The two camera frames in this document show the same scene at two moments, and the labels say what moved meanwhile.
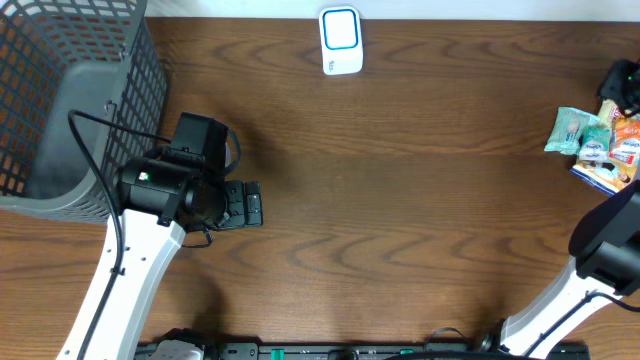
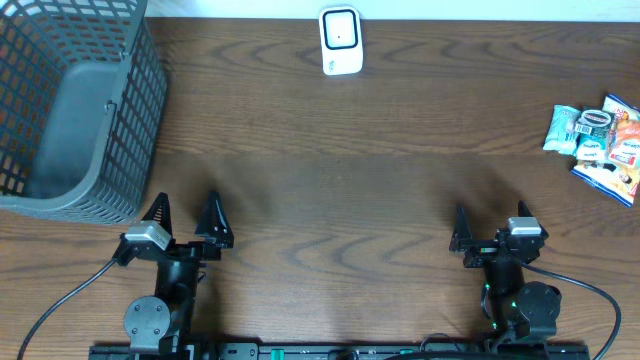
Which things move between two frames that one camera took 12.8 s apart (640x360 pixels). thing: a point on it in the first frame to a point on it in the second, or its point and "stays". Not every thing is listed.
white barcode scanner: (341, 40) stays
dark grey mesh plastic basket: (97, 56) stays
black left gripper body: (248, 203) to (185, 250)
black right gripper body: (624, 78) to (484, 248)
